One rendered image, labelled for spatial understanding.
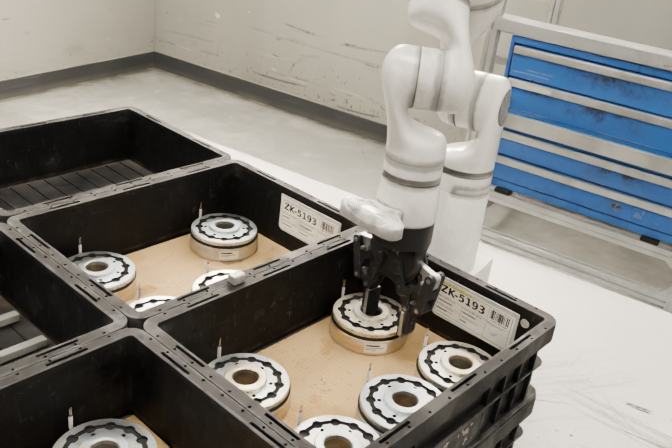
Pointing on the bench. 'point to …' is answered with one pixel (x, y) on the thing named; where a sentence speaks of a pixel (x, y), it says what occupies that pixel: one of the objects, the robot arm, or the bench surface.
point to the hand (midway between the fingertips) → (387, 313)
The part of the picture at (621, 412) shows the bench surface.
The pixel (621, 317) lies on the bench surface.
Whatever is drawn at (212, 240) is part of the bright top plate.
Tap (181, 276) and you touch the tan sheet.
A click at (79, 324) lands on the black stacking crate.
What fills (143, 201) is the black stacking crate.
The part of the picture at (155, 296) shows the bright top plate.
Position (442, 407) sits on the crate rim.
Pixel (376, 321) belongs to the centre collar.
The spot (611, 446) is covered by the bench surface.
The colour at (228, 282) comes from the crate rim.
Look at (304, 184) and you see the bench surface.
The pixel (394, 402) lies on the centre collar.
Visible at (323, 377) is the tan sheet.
